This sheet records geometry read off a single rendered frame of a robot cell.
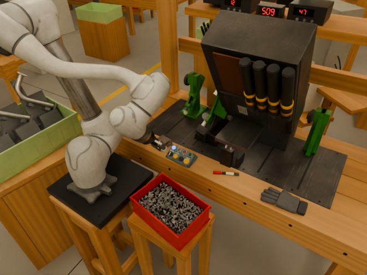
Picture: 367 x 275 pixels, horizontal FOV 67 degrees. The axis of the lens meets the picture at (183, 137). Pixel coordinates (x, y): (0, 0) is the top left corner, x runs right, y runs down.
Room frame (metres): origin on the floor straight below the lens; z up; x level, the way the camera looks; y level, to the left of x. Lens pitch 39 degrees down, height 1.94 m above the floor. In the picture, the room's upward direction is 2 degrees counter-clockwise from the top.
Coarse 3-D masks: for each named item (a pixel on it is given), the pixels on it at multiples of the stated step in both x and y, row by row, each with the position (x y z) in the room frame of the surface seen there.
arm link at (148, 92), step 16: (16, 48) 0.95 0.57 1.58; (32, 48) 0.96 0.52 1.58; (32, 64) 0.96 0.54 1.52; (48, 64) 0.94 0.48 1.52; (64, 64) 0.96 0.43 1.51; (80, 64) 0.97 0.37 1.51; (96, 64) 0.99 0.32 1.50; (128, 80) 0.96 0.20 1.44; (144, 80) 0.96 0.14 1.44; (160, 80) 0.97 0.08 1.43; (144, 96) 0.92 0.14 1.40; (160, 96) 0.93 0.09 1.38
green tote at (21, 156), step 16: (64, 112) 1.56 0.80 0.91; (0, 128) 1.46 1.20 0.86; (48, 128) 1.32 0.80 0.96; (64, 128) 1.39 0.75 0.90; (80, 128) 1.47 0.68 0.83; (16, 144) 1.18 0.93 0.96; (32, 144) 1.23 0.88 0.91; (48, 144) 1.29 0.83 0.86; (64, 144) 1.36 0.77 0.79; (0, 160) 1.09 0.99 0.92; (16, 160) 1.14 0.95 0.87; (32, 160) 1.19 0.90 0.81; (0, 176) 1.05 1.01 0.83
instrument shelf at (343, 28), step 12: (192, 12) 1.56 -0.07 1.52; (204, 12) 1.52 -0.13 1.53; (216, 12) 1.48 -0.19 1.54; (324, 24) 1.24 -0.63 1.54; (336, 24) 1.24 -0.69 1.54; (348, 24) 1.23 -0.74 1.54; (360, 24) 1.23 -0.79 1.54; (324, 36) 1.17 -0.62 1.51; (336, 36) 1.15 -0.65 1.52; (348, 36) 1.12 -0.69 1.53; (360, 36) 1.10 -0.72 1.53
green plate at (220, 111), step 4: (216, 96) 1.18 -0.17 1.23; (216, 100) 1.18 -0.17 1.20; (216, 104) 1.19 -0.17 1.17; (220, 104) 1.18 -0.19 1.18; (212, 108) 1.19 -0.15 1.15; (216, 108) 1.19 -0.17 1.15; (220, 108) 1.18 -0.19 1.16; (212, 112) 1.19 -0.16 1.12; (216, 112) 1.19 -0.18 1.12; (220, 112) 1.18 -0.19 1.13; (224, 112) 1.16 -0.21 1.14; (220, 116) 1.17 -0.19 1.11; (224, 116) 1.16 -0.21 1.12
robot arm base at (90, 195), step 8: (112, 176) 0.96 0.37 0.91; (72, 184) 0.91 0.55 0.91; (104, 184) 0.89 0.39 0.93; (112, 184) 0.92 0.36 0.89; (80, 192) 0.86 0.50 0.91; (88, 192) 0.85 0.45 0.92; (96, 192) 0.86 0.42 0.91; (104, 192) 0.86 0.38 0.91; (112, 192) 0.87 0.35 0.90; (88, 200) 0.82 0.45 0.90
